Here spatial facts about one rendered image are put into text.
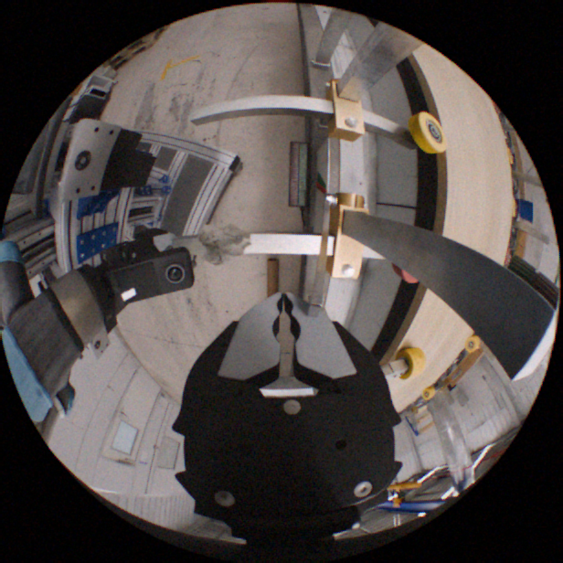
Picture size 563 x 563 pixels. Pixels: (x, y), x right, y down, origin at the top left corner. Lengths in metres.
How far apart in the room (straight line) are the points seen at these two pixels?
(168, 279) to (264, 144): 1.09
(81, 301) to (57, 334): 0.04
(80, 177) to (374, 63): 0.44
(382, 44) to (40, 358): 0.40
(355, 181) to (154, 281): 0.53
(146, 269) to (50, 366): 0.15
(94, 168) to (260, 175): 0.96
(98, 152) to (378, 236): 0.43
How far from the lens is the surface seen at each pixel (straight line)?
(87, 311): 0.19
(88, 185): 0.38
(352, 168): 0.54
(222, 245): 0.24
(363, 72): 0.29
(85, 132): 0.35
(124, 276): 0.20
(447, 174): 0.38
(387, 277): 0.50
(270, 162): 1.14
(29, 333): 0.18
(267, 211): 1.10
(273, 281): 1.14
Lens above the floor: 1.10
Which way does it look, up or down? 63 degrees down
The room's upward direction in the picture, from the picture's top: 179 degrees clockwise
